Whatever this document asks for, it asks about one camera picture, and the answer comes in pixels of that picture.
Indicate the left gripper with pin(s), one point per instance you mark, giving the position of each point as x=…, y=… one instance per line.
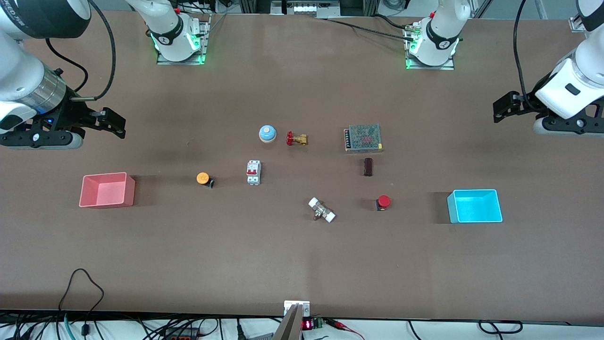
x=527, y=104

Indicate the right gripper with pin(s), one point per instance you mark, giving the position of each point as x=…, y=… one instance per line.
x=74, y=113

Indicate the yellow push button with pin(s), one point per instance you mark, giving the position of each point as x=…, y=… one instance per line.
x=203, y=178

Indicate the red push button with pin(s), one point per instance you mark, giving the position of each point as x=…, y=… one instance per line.
x=383, y=201

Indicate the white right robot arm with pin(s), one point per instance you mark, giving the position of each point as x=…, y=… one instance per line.
x=19, y=71

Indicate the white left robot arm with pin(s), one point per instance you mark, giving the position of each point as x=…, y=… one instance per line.
x=590, y=56

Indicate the pink plastic bin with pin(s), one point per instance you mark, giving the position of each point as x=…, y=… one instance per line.
x=106, y=191

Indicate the cyan plastic bin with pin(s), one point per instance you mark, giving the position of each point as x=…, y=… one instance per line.
x=474, y=208

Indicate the white circuit breaker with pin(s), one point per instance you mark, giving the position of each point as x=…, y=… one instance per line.
x=253, y=172

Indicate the metal mesh power supply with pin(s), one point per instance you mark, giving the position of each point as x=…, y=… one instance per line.
x=363, y=138

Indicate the blue round bell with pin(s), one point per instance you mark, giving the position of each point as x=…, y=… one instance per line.
x=267, y=133

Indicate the dark brown block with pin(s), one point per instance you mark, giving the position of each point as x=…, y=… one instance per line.
x=368, y=167

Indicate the white metal pipe valve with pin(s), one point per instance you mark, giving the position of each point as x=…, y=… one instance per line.
x=322, y=210

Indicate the black power adapter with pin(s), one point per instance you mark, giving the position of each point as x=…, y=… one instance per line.
x=181, y=333

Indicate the red alligator clip lead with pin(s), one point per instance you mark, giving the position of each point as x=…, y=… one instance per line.
x=347, y=327

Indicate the red digit display module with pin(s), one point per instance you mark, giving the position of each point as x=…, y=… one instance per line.
x=307, y=324

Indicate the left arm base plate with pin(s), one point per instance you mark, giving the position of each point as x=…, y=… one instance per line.
x=448, y=66

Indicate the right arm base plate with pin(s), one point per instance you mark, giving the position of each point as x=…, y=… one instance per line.
x=205, y=33

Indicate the aluminium frame with light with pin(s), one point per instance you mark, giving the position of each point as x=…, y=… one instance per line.
x=306, y=7

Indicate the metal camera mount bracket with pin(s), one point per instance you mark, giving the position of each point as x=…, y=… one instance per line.
x=295, y=311

